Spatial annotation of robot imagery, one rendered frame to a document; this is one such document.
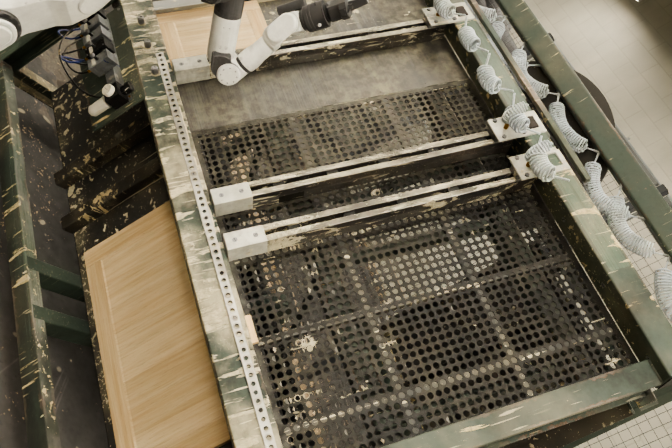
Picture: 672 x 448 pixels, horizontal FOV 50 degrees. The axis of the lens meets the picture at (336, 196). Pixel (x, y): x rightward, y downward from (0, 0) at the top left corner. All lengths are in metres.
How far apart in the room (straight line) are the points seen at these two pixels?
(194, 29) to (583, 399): 1.90
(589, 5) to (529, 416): 7.13
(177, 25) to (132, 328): 1.16
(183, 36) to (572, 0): 6.65
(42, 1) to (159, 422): 1.38
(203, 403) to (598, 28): 7.04
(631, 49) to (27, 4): 6.82
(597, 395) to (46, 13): 2.03
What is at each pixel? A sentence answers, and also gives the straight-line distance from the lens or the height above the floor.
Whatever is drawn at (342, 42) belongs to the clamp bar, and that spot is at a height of 1.46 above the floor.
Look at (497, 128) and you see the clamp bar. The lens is 2.58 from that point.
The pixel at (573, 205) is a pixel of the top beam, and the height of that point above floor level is 1.88.
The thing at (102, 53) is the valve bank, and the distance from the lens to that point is 2.71.
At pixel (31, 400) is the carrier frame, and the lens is 2.53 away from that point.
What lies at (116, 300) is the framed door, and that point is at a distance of 2.69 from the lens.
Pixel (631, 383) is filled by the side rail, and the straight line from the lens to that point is 2.30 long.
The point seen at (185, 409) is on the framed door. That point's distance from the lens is 2.40.
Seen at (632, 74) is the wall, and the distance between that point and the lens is 8.17.
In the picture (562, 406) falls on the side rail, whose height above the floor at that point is 1.56.
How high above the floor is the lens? 1.76
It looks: 13 degrees down
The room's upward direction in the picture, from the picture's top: 60 degrees clockwise
